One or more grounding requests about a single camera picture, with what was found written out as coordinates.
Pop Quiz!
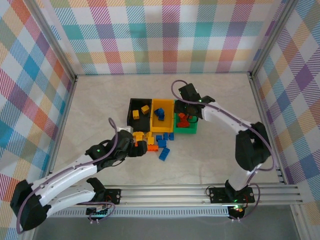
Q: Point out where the green plastic bin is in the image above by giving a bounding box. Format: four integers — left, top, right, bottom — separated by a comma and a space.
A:
173, 99, 198, 135

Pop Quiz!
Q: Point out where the black plastic bin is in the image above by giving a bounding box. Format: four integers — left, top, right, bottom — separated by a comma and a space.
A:
126, 97, 153, 132

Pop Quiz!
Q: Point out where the yellow plastic bin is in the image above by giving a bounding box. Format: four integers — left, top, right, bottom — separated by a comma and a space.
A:
149, 98, 176, 133

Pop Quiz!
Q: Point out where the small electronics board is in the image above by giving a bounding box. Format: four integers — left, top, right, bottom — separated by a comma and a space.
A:
86, 204, 112, 216
229, 204, 245, 214

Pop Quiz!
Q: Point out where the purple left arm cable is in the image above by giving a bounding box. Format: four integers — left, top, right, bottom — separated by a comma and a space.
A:
16, 117, 120, 235

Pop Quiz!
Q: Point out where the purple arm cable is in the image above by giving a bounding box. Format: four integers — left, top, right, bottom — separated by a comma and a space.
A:
16, 117, 120, 235
171, 79, 277, 222

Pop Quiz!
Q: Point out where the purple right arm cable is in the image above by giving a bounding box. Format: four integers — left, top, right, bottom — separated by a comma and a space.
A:
171, 79, 277, 222

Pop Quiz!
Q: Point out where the aluminium rear frame bar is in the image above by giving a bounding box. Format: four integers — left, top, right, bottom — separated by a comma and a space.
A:
76, 72, 252, 76

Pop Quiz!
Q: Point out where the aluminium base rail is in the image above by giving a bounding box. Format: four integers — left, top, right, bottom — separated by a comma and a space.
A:
32, 184, 305, 208

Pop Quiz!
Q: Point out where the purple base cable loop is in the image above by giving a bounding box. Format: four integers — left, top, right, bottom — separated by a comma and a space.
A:
87, 201, 117, 225

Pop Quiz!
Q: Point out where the aluminium side frame bar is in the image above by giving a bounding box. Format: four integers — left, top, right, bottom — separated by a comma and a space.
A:
41, 74, 79, 187
248, 71, 288, 185

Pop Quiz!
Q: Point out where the grey slotted cable duct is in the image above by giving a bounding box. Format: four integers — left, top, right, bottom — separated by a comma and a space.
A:
53, 206, 232, 219

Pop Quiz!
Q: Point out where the aluminium corner post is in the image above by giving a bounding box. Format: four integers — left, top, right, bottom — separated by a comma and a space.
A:
249, 0, 300, 78
23, 0, 79, 83

